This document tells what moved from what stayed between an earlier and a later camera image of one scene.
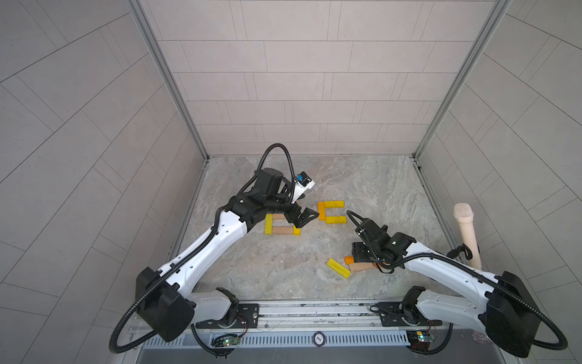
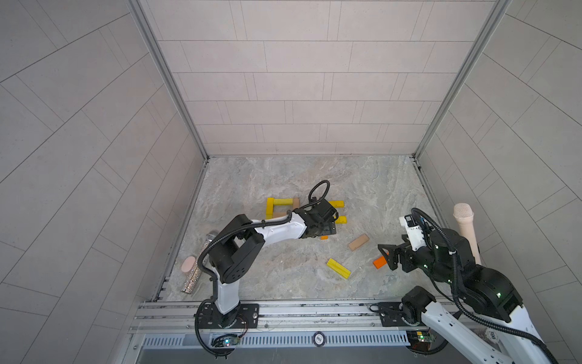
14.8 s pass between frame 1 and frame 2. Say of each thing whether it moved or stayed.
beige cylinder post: stayed
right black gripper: moved
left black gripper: moved
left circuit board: stayed
